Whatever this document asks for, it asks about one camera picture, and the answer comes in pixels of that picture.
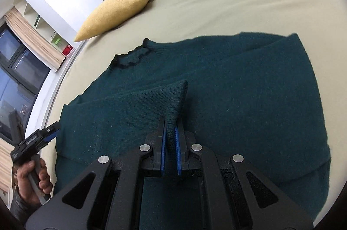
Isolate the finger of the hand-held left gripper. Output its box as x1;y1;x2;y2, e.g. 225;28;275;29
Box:
40;122;62;142

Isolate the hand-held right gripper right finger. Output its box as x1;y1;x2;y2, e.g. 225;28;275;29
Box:
176;121;315;230

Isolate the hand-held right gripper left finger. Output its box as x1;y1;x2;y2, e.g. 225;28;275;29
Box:
26;117;167;230

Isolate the dark green knit sweater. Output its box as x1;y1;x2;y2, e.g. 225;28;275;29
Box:
54;32;331;230

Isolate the person's left forearm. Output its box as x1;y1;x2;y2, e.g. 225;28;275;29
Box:
9;189;48;229

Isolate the person's left hand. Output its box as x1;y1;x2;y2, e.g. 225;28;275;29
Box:
12;157;54;205

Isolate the dark framed window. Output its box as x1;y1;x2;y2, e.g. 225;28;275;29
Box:
0;22;52;143

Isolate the beige curtain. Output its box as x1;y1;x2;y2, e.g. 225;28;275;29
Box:
3;7;66;72

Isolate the yellow pillow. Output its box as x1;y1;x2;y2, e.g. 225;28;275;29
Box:
74;0;162;43

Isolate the bed with beige sheet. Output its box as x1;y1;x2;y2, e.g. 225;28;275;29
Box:
26;0;347;230

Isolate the white wall shelf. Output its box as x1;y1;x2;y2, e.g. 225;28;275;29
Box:
23;0;75;57

